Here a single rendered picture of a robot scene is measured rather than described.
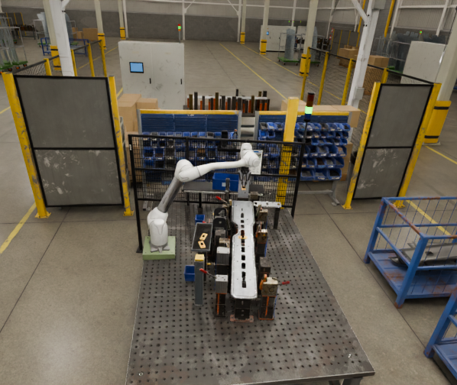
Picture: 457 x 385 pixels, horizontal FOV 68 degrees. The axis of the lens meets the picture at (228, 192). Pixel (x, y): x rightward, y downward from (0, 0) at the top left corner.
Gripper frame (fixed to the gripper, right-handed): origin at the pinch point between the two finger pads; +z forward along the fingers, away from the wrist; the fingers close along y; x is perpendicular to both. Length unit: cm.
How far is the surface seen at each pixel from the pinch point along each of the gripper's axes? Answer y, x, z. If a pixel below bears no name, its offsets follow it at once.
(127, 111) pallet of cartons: -220, 362, 35
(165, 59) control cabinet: -189, 622, -33
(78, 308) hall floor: -163, -45, 129
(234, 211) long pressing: -7.2, -2.7, 29.1
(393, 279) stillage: 177, 3, 113
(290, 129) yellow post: 49, 58, -38
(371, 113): 182, 187, -27
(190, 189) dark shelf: -56, 35, 26
